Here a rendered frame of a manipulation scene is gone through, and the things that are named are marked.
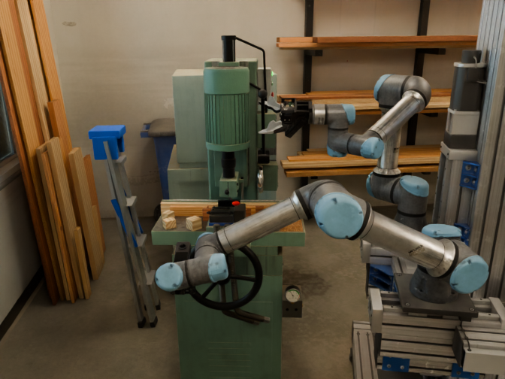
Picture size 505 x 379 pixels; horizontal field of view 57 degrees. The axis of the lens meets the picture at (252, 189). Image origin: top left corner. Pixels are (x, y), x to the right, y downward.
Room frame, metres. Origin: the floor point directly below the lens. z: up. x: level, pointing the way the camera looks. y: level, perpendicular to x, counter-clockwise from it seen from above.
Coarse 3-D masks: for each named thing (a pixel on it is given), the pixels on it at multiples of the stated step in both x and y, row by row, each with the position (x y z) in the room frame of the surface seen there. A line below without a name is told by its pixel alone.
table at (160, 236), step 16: (160, 224) 1.72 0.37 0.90; (176, 224) 1.72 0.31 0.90; (160, 240) 1.65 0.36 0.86; (176, 240) 1.65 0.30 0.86; (192, 240) 1.65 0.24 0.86; (256, 240) 1.64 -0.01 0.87; (272, 240) 1.64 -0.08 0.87; (288, 240) 1.63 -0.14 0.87; (304, 240) 1.63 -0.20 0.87; (240, 256) 1.55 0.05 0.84
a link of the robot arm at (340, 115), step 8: (328, 104) 1.70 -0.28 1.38; (336, 104) 1.70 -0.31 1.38; (344, 104) 1.69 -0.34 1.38; (328, 112) 1.66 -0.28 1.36; (336, 112) 1.66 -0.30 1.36; (344, 112) 1.66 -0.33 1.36; (352, 112) 1.66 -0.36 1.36; (328, 120) 1.66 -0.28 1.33; (336, 120) 1.66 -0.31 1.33; (344, 120) 1.66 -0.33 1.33; (352, 120) 1.66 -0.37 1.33; (336, 128) 1.66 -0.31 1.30; (344, 128) 1.66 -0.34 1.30
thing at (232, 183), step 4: (236, 172) 1.88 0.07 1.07; (236, 176) 1.82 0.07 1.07; (220, 180) 1.76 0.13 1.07; (224, 180) 1.76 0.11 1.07; (228, 180) 1.76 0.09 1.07; (232, 180) 1.76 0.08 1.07; (236, 180) 1.76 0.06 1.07; (220, 184) 1.76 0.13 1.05; (224, 184) 1.76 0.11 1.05; (228, 184) 1.76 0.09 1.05; (232, 184) 1.76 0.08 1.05; (236, 184) 1.76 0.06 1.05; (220, 188) 1.76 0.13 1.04; (224, 188) 1.76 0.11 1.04; (228, 188) 1.76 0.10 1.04; (232, 188) 1.76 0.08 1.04; (236, 188) 1.76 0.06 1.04; (220, 192) 1.76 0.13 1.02; (224, 192) 1.76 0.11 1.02; (232, 192) 1.76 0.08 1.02; (236, 192) 1.76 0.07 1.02; (220, 196) 1.76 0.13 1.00; (224, 196) 1.76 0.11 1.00; (228, 196) 1.76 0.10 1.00; (232, 196) 1.76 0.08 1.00; (236, 196) 1.76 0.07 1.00
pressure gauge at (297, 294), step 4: (288, 288) 1.58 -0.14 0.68; (292, 288) 1.57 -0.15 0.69; (296, 288) 1.58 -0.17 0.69; (288, 292) 1.57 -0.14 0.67; (292, 292) 1.57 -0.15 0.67; (296, 292) 1.57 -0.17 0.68; (300, 292) 1.58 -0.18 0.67; (288, 296) 1.57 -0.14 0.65; (292, 296) 1.57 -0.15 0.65; (296, 296) 1.57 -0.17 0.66; (300, 296) 1.57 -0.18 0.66; (288, 300) 1.57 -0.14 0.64; (292, 300) 1.57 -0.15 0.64; (296, 300) 1.57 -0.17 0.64
